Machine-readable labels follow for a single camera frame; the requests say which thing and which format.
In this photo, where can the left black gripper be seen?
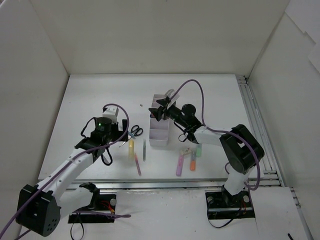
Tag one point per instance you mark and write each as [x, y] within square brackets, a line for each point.
[122, 132]

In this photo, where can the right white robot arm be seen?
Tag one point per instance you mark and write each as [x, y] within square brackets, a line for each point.
[241, 148]

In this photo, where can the pink pen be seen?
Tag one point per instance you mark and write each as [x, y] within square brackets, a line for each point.
[137, 164]

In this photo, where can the yellow highlighter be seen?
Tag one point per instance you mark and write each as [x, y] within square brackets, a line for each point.
[131, 150]

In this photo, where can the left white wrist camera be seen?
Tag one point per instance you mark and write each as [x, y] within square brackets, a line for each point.
[111, 112]

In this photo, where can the purple highlighter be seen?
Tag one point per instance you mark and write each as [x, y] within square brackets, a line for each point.
[179, 168]

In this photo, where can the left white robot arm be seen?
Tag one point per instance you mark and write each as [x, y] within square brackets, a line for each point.
[42, 206]

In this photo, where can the orange highlighter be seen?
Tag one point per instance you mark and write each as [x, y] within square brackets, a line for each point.
[193, 161]

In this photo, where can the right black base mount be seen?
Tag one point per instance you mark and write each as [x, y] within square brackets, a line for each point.
[241, 206]

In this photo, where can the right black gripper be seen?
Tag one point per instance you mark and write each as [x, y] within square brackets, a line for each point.
[163, 110]

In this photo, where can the dark green pen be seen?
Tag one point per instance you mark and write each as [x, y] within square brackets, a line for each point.
[144, 150]

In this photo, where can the black handled scissors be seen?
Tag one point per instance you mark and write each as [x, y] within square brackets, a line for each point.
[134, 132]

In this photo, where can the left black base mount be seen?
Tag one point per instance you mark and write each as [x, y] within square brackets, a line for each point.
[106, 203]

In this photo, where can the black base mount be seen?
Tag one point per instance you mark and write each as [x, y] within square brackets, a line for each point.
[241, 206]
[106, 203]

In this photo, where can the front aluminium rail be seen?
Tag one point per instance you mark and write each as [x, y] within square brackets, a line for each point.
[150, 183]

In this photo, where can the white compartment organizer box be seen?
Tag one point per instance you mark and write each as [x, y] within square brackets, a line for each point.
[158, 132]

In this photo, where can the green highlighter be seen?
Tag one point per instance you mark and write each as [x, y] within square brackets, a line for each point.
[199, 150]

